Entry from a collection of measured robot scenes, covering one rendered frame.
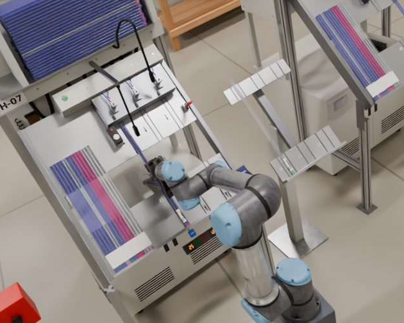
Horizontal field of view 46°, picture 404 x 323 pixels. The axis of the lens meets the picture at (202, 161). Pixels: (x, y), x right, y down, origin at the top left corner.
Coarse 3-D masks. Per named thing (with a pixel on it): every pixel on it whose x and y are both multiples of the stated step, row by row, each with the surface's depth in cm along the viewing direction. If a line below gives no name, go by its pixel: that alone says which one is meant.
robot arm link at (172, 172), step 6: (162, 162) 175; (168, 162) 168; (174, 162) 167; (162, 168) 169; (168, 168) 166; (174, 168) 167; (180, 168) 168; (162, 174) 169; (168, 174) 166; (174, 174) 167; (180, 174) 168; (168, 180) 169; (174, 180) 167; (180, 180) 170
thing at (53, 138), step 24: (168, 96) 211; (48, 120) 199; (72, 120) 201; (96, 120) 202; (144, 120) 207; (168, 120) 209; (192, 120) 211; (48, 144) 196; (72, 144) 198; (96, 144) 200; (144, 144) 204; (48, 168) 194
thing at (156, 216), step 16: (208, 160) 208; (224, 160) 209; (160, 192) 200; (208, 192) 204; (144, 208) 197; (160, 208) 199; (192, 208) 201; (208, 208) 203; (144, 224) 196; (160, 224) 197; (176, 224) 198; (160, 240) 196; (112, 272) 189
